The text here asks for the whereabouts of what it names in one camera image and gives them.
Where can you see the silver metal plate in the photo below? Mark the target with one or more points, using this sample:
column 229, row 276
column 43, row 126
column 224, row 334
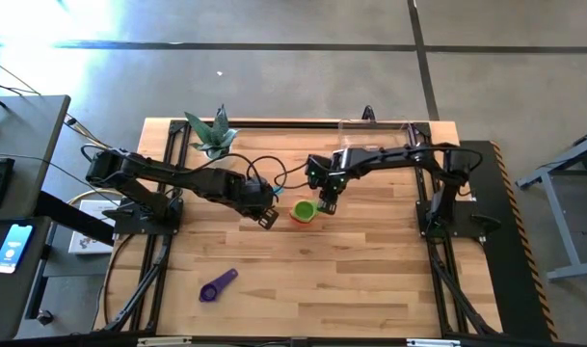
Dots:
column 433, row 343
column 163, row 342

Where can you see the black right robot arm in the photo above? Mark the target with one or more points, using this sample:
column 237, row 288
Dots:
column 394, row 155

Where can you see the black aluminium table frame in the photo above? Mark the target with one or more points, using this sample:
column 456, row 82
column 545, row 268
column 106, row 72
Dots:
column 283, row 124

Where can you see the black hazard-striped floor mat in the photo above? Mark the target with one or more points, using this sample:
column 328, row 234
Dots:
column 510, row 270

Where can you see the white printed booklet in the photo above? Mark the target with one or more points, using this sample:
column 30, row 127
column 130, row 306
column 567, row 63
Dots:
column 88, row 241

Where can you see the red plastic measuring cup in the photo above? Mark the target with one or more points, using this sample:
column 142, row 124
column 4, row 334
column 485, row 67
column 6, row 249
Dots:
column 305, row 223

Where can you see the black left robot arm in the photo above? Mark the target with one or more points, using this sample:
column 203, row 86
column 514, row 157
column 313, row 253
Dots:
column 177, row 176

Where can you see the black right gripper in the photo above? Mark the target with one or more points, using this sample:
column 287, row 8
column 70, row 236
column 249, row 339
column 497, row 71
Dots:
column 329, row 171

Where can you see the teal plastic measuring cup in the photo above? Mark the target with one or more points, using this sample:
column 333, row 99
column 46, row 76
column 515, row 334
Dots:
column 276, row 190

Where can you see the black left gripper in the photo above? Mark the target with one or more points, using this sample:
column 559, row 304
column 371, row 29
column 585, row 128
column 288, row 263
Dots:
column 254, row 195

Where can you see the grey metal stand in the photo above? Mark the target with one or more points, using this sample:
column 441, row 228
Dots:
column 558, row 212

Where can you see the white plant pot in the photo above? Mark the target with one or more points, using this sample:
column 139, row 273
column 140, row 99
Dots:
column 228, row 161

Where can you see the smartphone with blue screen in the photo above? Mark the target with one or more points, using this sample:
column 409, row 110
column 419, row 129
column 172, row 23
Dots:
column 12, row 248

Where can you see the clear plastic basket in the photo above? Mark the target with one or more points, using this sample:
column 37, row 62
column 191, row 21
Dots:
column 370, row 137

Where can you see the purple plastic measuring cup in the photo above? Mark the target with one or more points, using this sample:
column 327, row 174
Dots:
column 208, row 291

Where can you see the grey desk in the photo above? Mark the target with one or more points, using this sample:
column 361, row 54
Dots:
column 28, row 154

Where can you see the black bracket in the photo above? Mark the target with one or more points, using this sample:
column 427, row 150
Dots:
column 368, row 113

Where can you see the dark grey side table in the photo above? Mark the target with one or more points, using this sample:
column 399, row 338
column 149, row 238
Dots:
column 8, row 299

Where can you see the green plastic measuring cup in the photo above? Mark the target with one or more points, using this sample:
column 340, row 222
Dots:
column 304, row 210

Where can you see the green snake plant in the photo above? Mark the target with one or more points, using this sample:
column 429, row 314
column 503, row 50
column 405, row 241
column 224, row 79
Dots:
column 213, row 135

